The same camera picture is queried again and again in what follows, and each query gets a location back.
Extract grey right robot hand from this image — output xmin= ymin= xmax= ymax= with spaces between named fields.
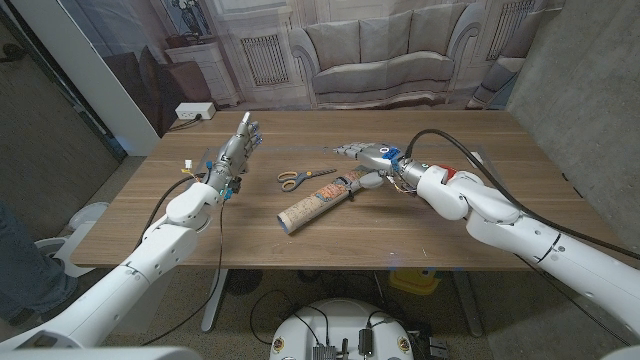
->
xmin=332 ymin=141 xmax=430 ymax=195

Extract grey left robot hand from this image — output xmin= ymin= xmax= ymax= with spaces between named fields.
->
xmin=202 ymin=111 xmax=264 ymax=201

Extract black band around map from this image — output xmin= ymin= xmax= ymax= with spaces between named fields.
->
xmin=335 ymin=176 xmax=355 ymax=202

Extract paper map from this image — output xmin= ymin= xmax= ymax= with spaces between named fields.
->
xmin=276 ymin=166 xmax=374 ymax=236

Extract white robot base with electronics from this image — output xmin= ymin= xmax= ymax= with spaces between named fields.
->
xmin=269 ymin=298 xmax=415 ymax=360

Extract white power strip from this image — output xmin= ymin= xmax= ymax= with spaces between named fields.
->
xmin=174 ymin=102 xmax=217 ymax=121

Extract printed living room backdrop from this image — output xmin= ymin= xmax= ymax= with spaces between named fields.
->
xmin=57 ymin=0 xmax=566 ymax=139

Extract yellow plastic object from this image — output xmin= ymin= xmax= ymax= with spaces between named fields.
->
xmin=388 ymin=268 xmax=441 ymax=296

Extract black round floor object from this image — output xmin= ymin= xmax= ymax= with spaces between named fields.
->
xmin=224 ymin=268 xmax=264 ymax=296

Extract white table leg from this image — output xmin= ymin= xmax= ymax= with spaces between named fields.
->
xmin=200 ymin=268 xmax=230 ymax=334

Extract white floor stand base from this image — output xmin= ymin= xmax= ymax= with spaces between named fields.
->
xmin=37 ymin=201 xmax=111 ymax=279

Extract grey table leg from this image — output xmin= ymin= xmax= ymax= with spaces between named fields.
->
xmin=452 ymin=269 xmax=485 ymax=339

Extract person leg in jeans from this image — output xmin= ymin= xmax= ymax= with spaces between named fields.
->
xmin=0 ymin=199 xmax=79 ymax=326

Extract white robot torso edge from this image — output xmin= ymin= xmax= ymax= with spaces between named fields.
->
xmin=0 ymin=346 xmax=204 ymax=360

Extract black power strip cable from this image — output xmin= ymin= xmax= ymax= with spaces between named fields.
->
xmin=166 ymin=113 xmax=204 ymax=133

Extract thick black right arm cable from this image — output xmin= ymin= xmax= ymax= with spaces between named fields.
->
xmin=403 ymin=128 xmax=640 ymax=261

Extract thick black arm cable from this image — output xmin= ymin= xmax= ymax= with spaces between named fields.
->
xmin=403 ymin=128 xmax=640 ymax=261
xmin=133 ymin=172 xmax=207 ymax=250

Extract yellow grey handled scissors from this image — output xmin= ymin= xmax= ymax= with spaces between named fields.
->
xmin=277 ymin=167 xmax=339 ymax=193

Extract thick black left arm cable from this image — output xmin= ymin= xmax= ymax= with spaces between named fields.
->
xmin=133 ymin=172 xmax=207 ymax=250

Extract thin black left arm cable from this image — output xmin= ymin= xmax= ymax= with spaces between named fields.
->
xmin=142 ymin=199 xmax=226 ymax=346

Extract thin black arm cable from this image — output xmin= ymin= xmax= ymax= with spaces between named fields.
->
xmin=514 ymin=253 xmax=634 ymax=347
xmin=142 ymin=199 xmax=226 ymax=346

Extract black floor cable loop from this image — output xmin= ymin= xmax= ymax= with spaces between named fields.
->
xmin=248 ymin=288 xmax=332 ymax=347

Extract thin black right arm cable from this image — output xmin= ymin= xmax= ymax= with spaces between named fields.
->
xmin=514 ymin=253 xmax=634 ymax=347

